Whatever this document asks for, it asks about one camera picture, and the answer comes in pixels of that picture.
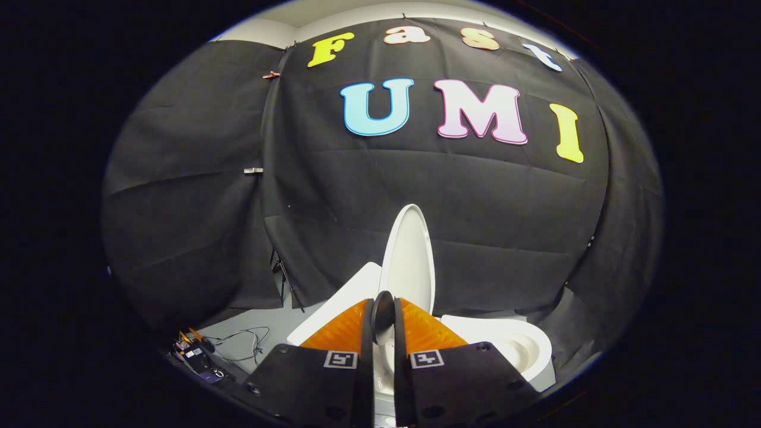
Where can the black backdrop cloth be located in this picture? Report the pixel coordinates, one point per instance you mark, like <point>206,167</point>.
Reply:
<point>416,178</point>

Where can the white toilet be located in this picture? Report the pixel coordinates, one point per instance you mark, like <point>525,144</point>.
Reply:
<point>339,303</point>

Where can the white toilet seat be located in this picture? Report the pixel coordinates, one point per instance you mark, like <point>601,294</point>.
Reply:
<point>464,327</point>

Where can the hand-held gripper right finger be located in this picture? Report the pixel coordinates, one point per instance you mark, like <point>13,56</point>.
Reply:
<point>464,386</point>

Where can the black electronic device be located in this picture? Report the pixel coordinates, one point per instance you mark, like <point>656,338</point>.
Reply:
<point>199,359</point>

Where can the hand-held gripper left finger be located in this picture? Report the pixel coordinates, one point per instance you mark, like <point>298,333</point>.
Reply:
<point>309,386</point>

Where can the white toilet lid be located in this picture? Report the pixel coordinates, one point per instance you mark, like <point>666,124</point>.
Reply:
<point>410,261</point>

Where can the black stand legs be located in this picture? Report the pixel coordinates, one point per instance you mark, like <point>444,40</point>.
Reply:
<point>284,276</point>

